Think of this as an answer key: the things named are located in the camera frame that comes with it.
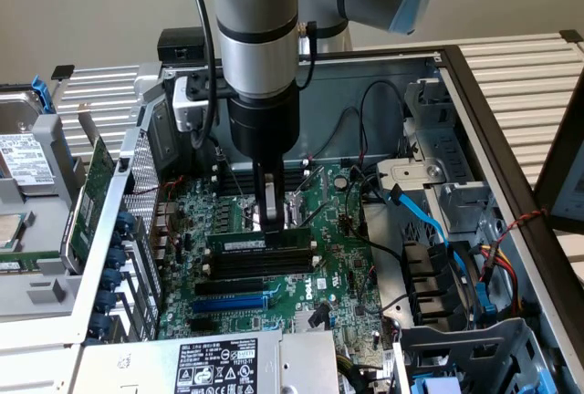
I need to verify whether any silver power supply with label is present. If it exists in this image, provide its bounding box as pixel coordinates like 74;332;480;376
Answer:
72;329;339;394

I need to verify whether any black box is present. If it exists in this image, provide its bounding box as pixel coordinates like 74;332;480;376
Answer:
157;26;216;67

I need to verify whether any black gripper cable plug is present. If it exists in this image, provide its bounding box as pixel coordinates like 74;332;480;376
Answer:
297;20;318;92

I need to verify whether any long black expansion slot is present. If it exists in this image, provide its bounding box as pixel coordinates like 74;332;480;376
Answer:
194;277;266;297

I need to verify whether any grey drive cage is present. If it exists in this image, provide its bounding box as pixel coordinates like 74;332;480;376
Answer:
394;317;565;394

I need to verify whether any thin metal locking lever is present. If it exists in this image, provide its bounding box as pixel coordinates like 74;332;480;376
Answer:
297;202;329;231
218;156;251;207

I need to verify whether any black camera cable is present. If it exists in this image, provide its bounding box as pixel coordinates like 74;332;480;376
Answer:
181;0;222;151

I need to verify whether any grey metal disk bay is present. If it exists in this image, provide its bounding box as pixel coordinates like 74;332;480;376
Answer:
376;78;499;235

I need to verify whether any silver heat sink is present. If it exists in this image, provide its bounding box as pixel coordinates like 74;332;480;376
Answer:
294;309;334;334

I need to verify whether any black RAM slot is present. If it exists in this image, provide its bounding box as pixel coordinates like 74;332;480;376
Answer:
216;163;306;179
207;264;318;281
216;169;307;184
208;256;317;273
209;251;316;265
216;175;308;191
216;181;308;198

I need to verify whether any CPU socket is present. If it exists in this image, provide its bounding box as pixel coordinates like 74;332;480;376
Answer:
240;194;305;233

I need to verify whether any thin red wire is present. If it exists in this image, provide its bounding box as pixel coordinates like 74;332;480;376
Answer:
130;176;187;198

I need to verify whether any red black twisted wire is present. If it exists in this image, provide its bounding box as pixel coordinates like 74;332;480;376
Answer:
495;209;549;243

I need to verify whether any green RAM stick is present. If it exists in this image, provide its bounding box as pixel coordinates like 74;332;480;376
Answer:
0;251;63;275
205;226;313;254

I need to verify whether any blue plastic part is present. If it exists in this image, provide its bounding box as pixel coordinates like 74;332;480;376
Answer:
412;375;463;394

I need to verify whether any yellow red power wire bundle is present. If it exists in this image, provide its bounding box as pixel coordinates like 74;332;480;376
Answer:
474;242;524;320

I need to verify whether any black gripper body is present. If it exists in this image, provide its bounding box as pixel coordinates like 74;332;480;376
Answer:
226;86;301;163

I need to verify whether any blue expansion slot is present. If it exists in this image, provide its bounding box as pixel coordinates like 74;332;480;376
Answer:
191;295;269;315

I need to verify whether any black fan shroud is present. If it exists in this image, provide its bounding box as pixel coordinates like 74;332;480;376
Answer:
400;241;480;327

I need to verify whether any green graphics card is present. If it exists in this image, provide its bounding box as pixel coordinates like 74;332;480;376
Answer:
60;101;119;277

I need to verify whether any green motherboard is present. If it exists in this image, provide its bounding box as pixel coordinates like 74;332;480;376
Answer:
157;163;390;355

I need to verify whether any dark monitor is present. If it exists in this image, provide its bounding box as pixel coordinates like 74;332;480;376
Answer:
533;67;584;236

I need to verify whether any silver CPU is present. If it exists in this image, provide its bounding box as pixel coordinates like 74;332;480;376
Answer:
0;213;25;252

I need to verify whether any blue plastic latch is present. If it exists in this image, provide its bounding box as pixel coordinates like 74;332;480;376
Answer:
474;282;499;325

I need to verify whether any black looped wire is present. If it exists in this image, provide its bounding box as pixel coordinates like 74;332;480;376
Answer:
359;79;408;163
328;106;363;163

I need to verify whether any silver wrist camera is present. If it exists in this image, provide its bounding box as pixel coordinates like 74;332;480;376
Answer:
172;73;238;134

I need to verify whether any open grey PC case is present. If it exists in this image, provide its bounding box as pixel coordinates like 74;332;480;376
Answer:
0;45;584;394

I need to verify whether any silver hard disk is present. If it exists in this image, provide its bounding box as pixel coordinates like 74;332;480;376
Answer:
0;89;61;198

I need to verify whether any light blue flat wire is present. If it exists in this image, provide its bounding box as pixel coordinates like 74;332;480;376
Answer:
386;185;464;276

